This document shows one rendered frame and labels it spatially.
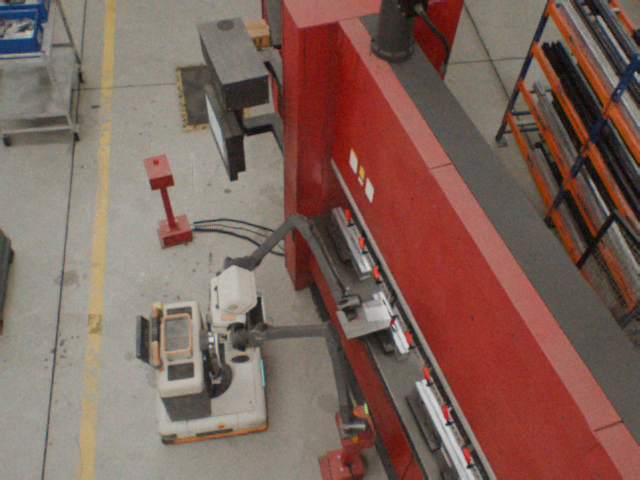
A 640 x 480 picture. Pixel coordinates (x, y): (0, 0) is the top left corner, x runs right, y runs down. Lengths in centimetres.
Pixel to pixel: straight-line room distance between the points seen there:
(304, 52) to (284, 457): 249
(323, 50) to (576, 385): 189
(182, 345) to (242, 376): 69
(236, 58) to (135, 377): 228
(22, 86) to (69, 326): 226
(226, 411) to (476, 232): 228
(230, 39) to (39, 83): 286
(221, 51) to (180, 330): 152
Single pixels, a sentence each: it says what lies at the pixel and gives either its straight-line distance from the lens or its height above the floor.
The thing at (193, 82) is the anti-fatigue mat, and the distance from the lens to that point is 630.
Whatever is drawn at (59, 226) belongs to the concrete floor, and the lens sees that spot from 538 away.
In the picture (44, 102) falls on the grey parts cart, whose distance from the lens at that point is 590.
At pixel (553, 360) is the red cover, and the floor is 230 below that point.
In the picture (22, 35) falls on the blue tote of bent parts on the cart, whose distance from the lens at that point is 551.
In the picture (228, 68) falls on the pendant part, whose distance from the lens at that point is 335.
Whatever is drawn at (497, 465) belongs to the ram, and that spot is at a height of 148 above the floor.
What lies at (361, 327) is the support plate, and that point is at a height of 100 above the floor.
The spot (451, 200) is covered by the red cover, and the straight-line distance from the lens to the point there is 235.
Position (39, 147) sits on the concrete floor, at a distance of 601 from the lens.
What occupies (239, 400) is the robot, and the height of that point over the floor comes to 28.
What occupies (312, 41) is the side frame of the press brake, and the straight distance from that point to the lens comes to 307.
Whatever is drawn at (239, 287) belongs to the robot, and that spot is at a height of 138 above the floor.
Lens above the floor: 406
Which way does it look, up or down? 55 degrees down
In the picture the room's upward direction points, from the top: 4 degrees clockwise
